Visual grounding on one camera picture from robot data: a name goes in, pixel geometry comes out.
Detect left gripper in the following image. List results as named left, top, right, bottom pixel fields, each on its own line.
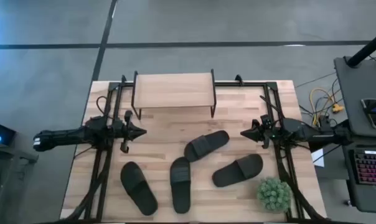
left=112, top=110, right=148, bottom=154

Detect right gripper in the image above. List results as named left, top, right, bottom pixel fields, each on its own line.
left=240, top=114, right=284, bottom=149

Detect black slide sandal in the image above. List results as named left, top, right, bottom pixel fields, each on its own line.
left=211, top=153, right=265, bottom=188
left=169, top=156, right=192, bottom=215
left=184, top=129, right=230, bottom=163
left=120, top=161, right=159, bottom=217

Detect wooden shelf black metal legs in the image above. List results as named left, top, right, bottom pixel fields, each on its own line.
left=131, top=68, right=217, bottom=121

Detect green ball plant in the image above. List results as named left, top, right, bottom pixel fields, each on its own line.
left=256, top=177, right=293, bottom=213

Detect white paper sheet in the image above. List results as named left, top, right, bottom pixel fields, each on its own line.
left=311, top=148, right=326, bottom=168

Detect dark grey side desk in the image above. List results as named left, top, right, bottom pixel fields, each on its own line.
left=342, top=136, right=376, bottom=216

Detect backlit rainbow keyboard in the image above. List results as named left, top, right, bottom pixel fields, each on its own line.
left=353, top=149, right=376, bottom=187

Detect black device with blue light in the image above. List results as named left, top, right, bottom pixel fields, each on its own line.
left=0, top=119, right=17, bottom=147

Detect grey cart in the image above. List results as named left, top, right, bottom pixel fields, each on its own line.
left=0, top=119, right=40, bottom=224

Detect black pole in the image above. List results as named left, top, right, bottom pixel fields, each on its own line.
left=345, top=27, right=376, bottom=68

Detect black cable loop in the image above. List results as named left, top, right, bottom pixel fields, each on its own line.
left=95, top=95, right=110, bottom=118

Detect black metal rig frame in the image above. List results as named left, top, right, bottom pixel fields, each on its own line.
left=62, top=80, right=329, bottom=224

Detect yellow cable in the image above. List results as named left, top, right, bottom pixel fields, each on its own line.
left=309, top=88, right=345, bottom=126

